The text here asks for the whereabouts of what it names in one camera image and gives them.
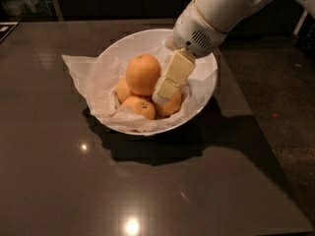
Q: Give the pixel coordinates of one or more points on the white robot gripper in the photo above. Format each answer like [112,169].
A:
[194,33]

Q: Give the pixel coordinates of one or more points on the large top orange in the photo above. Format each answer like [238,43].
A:
[142,74]

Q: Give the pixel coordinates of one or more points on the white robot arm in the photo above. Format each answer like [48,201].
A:
[224,15]

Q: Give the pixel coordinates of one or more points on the white ceramic bowl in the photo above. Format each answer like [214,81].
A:
[203,79]

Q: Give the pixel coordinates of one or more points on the right orange in bowl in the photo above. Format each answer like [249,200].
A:
[170,107]

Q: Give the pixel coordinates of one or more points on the orange in bowl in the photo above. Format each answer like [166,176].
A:
[170,107]
[140,106]

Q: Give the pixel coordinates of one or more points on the front orange in bowl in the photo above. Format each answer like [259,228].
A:
[140,106]

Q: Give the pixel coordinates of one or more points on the left hidden orange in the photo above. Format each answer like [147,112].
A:
[122,90]

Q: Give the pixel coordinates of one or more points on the white crumpled paper liner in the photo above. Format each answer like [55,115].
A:
[96,79]

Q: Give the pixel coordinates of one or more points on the glass cabinet in background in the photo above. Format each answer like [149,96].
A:
[30,11]

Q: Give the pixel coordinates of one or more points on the dark object at table corner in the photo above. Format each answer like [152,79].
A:
[6,28]

